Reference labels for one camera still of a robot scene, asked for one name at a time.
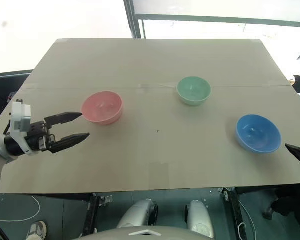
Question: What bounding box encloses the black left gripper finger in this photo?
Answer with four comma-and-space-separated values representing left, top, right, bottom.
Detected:
44, 111, 84, 130
49, 132, 91, 155

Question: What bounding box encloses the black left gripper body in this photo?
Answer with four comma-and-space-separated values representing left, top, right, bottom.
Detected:
24, 120, 58, 153

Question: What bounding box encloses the red bowl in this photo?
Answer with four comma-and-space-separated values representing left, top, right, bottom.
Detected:
80, 90, 124, 126

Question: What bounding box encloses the blue bowl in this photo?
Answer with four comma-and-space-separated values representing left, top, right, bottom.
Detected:
234, 114, 283, 154

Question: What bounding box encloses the black bulky object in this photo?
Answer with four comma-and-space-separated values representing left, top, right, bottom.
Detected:
261, 186, 300, 232

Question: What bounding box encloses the black table leg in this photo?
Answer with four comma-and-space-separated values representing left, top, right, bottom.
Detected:
79, 192, 101, 238
220, 186, 249, 240

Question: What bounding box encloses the grey sneaker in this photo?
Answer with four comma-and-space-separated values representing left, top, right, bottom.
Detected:
26, 220, 48, 240

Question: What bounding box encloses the silver left robot leg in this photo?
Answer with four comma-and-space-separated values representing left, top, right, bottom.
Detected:
115, 198, 159, 230

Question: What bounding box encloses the silver robot leg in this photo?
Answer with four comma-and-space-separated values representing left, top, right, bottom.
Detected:
115, 198, 159, 230
184, 199, 216, 240

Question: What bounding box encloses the silver right robot leg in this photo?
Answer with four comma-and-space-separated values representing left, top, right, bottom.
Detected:
184, 199, 216, 240

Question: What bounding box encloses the grey robot torso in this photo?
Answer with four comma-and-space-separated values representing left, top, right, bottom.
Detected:
74, 225, 217, 240

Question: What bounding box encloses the green bowl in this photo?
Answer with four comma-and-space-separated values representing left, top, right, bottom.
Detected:
176, 75, 213, 107

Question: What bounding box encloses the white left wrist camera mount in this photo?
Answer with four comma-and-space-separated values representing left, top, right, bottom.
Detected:
9, 99, 39, 157

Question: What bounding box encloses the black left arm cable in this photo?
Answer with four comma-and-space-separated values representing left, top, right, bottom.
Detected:
2, 113, 14, 137

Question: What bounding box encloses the white floor cable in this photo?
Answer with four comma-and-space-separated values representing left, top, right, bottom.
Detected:
236, 199, 255, 240
0, 194, 42, 223

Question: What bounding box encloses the dark window frame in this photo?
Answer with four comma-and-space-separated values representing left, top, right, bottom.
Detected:
123, 0, 300, 40

